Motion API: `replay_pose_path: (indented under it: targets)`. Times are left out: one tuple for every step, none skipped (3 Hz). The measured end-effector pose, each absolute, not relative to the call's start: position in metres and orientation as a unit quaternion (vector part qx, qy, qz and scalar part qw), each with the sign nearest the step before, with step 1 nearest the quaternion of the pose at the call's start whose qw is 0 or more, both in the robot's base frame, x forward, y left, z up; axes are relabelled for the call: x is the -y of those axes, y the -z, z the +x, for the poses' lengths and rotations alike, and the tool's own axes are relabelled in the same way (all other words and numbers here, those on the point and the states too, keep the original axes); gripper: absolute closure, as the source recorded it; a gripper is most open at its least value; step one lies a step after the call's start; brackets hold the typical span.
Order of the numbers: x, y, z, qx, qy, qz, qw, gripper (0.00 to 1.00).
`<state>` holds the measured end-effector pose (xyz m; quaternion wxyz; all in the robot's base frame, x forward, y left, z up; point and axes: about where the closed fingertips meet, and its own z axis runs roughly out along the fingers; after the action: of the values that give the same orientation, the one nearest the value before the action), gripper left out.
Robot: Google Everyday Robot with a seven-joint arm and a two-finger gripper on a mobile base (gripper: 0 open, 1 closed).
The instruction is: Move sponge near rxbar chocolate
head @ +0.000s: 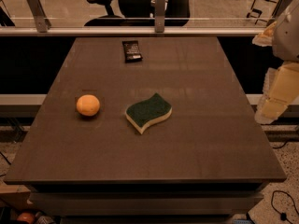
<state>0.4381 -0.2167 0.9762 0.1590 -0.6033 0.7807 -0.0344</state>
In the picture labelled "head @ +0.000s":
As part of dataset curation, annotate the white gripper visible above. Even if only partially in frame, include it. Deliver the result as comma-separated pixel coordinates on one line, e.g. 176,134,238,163
252,0,299,124

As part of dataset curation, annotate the green and yellow sponge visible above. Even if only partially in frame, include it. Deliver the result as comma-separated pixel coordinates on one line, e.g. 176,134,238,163
125,93,172,134

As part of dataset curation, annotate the black rxbar chocolate packet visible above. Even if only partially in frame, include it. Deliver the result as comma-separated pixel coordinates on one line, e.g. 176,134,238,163
122,40,143,63

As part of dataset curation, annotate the wooden stool in background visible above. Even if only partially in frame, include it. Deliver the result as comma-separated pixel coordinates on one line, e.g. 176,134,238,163
246,0,280,24

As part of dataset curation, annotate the black office chair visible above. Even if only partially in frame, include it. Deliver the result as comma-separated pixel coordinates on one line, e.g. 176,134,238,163
85,0,190,26

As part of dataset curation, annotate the orange fruit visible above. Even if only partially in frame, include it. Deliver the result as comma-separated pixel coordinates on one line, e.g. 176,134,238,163
76,94,100,117

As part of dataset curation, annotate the orange object under table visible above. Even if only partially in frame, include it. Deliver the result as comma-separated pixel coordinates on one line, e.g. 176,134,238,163
17,212,36,224

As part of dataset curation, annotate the right metal railing bracket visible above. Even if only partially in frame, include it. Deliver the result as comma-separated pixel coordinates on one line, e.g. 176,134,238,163
267,0,292,25

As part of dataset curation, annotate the metal railing bracket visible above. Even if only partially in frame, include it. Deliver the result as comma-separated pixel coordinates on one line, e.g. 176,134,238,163
267,0,292,25
155,0,165,33
26,0,51,33

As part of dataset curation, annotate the middle metal railing bracket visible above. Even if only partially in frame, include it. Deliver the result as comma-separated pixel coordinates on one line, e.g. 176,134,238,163
155,0,165,33

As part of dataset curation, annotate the black cable on floor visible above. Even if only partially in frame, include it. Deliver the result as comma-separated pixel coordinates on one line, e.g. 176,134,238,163
270,189,299,224

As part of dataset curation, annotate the left metal railing bracket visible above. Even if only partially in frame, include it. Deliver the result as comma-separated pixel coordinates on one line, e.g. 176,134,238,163
26,0,51,33

